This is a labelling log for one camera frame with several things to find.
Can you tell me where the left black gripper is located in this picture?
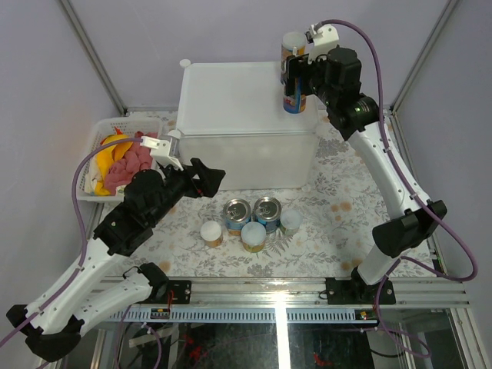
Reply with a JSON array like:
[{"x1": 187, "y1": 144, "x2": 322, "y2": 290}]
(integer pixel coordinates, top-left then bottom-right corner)
[{"x1": 150, "y1": 158, "x2": 226, "y2": 226}]

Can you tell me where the blue can pull-tab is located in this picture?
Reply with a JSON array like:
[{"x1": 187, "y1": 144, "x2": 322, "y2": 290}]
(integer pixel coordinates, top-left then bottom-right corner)
[
  {"x1": 252, "y1": 196, "x2": 281, "y2": 234},
  {"x1": 223, "y1": 198, "x2": 251, "y2": 236}
]

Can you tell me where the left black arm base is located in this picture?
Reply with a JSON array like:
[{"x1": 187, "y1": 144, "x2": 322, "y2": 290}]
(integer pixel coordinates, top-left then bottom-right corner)
[{"x1": 123, "y1": 263, "x2": 191, "y2": 307}]

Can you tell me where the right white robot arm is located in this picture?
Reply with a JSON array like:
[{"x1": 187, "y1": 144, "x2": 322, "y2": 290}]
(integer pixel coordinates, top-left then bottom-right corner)
[{"x1": 283, "y1": 47, "x2": 447, "y2": 304}]

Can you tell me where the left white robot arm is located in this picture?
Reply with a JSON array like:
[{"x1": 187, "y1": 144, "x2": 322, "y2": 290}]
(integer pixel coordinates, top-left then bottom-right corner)
[{"x1": 6, "y1": 158, "x2": 226, "y2": 362}]

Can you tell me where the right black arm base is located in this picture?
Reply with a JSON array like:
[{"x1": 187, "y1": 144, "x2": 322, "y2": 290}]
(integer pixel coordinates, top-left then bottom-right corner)
[{"x1": 318, "y1": 267, "x2": 380, "y2": 305}]

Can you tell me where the short can white lid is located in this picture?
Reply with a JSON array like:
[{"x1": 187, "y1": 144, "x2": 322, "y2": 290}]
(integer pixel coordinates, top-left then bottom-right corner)
[{"x1": 200, "y1": 221, "x2": 223, "y2": 248}]

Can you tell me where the white plastic storage cabinet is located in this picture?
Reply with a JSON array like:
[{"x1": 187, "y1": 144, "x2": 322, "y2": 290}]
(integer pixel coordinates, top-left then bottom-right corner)
[{"x1": 176, "y1": 61, "x2": 320, "y2": 191}]

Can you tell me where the pink cloth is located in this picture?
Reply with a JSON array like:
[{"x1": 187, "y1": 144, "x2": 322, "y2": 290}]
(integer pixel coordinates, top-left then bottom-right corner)
[{"x1": 104, "y1": 142, "x2": 152, "y2": 196}]

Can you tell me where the short can clear lid front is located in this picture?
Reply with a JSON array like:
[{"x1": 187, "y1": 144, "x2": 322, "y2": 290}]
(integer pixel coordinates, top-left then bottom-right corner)
[{"x1": 241, "y1": 221, "x2": 266, "y2": 253}]

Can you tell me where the white plastic laundry basket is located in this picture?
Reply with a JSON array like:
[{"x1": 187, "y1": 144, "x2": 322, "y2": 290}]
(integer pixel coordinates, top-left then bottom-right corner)
[{"x1": 76, "y1": 117, "x2": 164, "y2": 203}]

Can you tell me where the yellow cloth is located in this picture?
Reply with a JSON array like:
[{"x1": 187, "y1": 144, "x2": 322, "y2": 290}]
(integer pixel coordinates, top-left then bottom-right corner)
[{"x1": 93, "y1": 141, "x2": 133, "y2": 183}]

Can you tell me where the white patterned cloth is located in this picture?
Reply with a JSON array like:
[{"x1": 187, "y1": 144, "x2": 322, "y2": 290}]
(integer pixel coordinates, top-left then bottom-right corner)
[{"x1": 84, "y1": 158, "x2": 108, "y2": 196}]

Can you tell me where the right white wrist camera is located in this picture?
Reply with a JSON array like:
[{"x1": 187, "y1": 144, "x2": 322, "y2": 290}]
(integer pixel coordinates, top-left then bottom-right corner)
[{"x1": 305, "y1": 23, "x2": 339, "y2": 63}]

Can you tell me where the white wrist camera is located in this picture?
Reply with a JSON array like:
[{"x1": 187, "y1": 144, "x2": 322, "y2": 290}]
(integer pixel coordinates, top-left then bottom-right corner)
[
  {"x1": 305, "y1": 23, "x2": 339, "y2": 63},
  {"x1": 141, "y1": 130, "x2": 184, "y2": 171}
]

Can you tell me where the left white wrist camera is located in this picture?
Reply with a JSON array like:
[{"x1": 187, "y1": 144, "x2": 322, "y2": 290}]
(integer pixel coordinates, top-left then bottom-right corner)
[{"x1": 141, "y1": 130, "x2": 184, "y2": 171}]

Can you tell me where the aluminium front rail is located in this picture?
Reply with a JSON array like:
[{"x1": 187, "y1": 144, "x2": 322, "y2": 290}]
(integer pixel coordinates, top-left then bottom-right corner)
[{"x1": 57, "y1": 275, "x2": 472, "y2": 324}]

